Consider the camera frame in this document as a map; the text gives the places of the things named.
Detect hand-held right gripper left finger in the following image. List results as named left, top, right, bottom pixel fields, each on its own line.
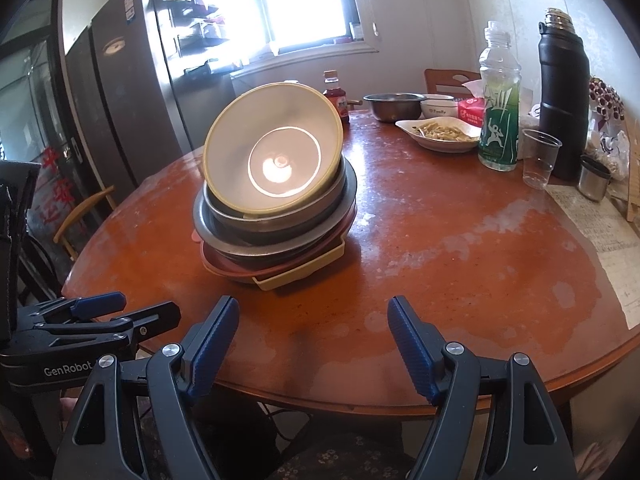
left=52, top=295, right=241, bottom=480

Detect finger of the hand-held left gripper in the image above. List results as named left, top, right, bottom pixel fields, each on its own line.
left=30, top=301, right=182, bottom=356
left=17, top=291, right=127, bottom=328

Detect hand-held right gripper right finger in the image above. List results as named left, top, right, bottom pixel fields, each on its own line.
left=387, top=296, right=573, bottom=480

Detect large steel bowl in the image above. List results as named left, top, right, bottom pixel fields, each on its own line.
left=192, top=192, right=360, bottom=273

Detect yellow square plate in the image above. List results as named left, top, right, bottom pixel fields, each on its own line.
left=251, top=237, right=347, bottom=292

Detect small steel bowl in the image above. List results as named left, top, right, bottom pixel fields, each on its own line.
left=204, top=155, right=359, bottom=247

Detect yellow bowl white inside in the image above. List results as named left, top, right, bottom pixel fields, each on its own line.
left=202, top=81, right=346, bottom=220

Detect chair with yellow curved back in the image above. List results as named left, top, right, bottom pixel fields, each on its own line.
left=52, top=185, right=118, bottom=261

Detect person's floral clothing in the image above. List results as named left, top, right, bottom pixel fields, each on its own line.
left=140, top=410, right=431, bottom=480

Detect white sack red print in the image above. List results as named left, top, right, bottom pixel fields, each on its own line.
left=27, top=144, right=83, bottom=241

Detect white plate with food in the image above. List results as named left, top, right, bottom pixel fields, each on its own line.
left=395, top=116, right=482, bottom=153

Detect handwritten paper sheet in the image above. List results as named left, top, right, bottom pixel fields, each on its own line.
left=545, top=183, right=640, bottom=331

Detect grey refrigerator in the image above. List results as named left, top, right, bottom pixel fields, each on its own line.
left=60, top=0, right=241, bottom=196

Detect clear plastic cup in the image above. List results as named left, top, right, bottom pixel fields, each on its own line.
left=521, top=128, right=563, bottom=190

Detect green label plastic bottle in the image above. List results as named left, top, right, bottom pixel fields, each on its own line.
left=477, top=21, right=522, bottom=172

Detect steel bowl with food scraps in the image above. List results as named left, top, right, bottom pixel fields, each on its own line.
left=363, top=92, right=427, bottom=123

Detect white printed bowl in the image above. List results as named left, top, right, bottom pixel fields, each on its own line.
left=420, top=94, right=458, bottom=120

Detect red tissue pack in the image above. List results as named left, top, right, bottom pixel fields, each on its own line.
left=457, top=80, right=488, bottom=127

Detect steel cup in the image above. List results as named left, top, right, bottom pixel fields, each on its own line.
left=577, top=155, right=613, bottom=203

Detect brown sauce bottle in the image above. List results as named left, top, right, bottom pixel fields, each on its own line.
left=322, top=70, right=351, bottom=123

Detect wooden chair carved back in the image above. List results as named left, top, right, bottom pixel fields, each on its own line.
left=424, top=68, right=483, bottom=97

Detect black thermos flask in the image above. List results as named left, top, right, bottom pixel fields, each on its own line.
left=538, top=8, right=592, bottom=182

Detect patterned snack bag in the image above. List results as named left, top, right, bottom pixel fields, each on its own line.
left=582, top=76, right=632, bottom=181

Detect window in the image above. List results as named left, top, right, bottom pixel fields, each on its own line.
left=200, top=0, right=381, bottom=68

